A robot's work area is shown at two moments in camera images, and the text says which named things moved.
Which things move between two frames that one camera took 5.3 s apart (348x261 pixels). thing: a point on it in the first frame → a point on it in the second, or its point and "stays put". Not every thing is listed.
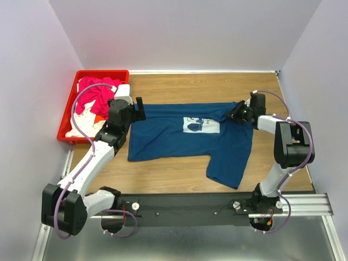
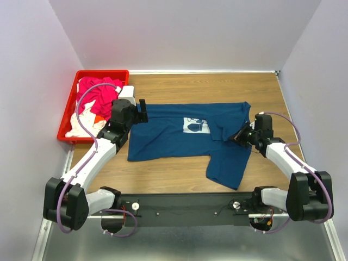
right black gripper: x=234 y=114 → x=238 y=135
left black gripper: x=140 y=113 stays put
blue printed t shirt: x=197 y=131 stays put
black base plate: x=187 y=210 stays put
